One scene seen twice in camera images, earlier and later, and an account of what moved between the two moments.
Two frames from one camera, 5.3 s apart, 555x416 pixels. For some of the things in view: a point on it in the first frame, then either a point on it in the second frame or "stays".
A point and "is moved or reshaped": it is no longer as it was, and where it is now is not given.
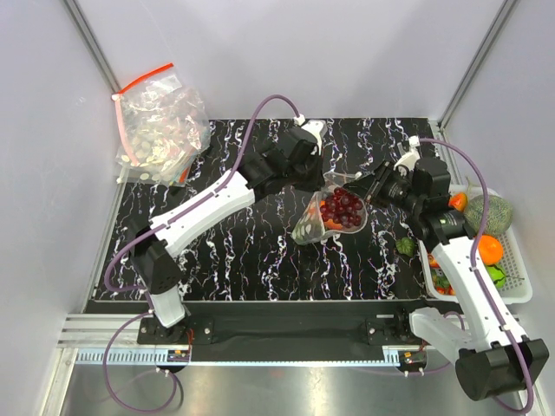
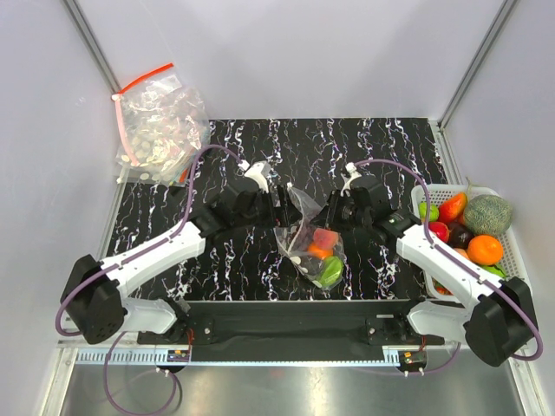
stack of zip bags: [162, 130] stays
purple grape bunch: [342, 207] is moved or reshaped
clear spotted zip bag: [335, 209] is moved or reshaped
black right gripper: [362, 184] -> [328, 216]
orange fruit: [330, 224] is moved or reshaped
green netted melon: [499, 215] stays
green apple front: [497, 276] stays
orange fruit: [490, 250] stays
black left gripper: [316, 182] -> [287, 212]
